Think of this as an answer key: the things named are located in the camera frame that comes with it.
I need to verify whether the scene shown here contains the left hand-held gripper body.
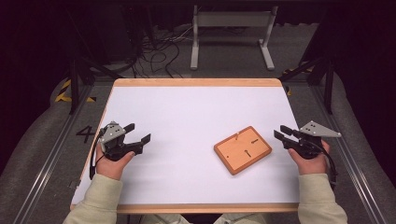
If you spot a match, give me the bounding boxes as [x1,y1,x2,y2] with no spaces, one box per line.
[98,120,145,162]

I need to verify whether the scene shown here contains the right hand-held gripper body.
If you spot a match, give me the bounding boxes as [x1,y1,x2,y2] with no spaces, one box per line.
[281,120,343,161]

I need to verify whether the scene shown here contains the orange wooden board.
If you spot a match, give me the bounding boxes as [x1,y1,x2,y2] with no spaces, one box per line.
[213,125,273,176]

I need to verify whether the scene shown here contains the person's right hand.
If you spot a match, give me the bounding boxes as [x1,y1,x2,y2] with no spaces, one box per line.
[287,139,332,176]

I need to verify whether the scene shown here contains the person's left hand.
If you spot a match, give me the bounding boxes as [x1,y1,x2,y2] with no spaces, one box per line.
[94,143,136,182]

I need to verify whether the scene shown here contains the black metal stand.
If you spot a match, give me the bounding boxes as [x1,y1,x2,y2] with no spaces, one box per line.
[65,54,123,116]
[279,55,336,116]

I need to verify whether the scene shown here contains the yellow black hazard tape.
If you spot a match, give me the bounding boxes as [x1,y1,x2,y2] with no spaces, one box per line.
[54,78,97,104]

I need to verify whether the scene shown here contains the person's legs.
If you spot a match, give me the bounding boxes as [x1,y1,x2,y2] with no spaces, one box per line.
[138,212,269,224]

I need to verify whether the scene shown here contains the white metal stand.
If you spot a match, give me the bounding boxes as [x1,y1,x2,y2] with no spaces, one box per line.
[190,5,279,72]

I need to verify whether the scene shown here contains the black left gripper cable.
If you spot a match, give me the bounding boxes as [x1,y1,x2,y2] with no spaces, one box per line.
[89,130,106,181]

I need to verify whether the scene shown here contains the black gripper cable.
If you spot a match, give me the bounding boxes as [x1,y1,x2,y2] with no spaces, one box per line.
[312,140,339,189]
[89,130,106,181]

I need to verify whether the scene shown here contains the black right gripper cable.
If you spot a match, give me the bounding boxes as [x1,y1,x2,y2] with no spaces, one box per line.
[312,140,339,189]

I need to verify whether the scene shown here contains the aluminium floor rail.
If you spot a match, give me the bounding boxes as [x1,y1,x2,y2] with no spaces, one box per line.
[310,84,388,224]
[12,84,95,224]

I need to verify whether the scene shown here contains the tangle of black floor cables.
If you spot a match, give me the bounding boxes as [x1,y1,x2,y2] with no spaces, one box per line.
[130,24,194,79]

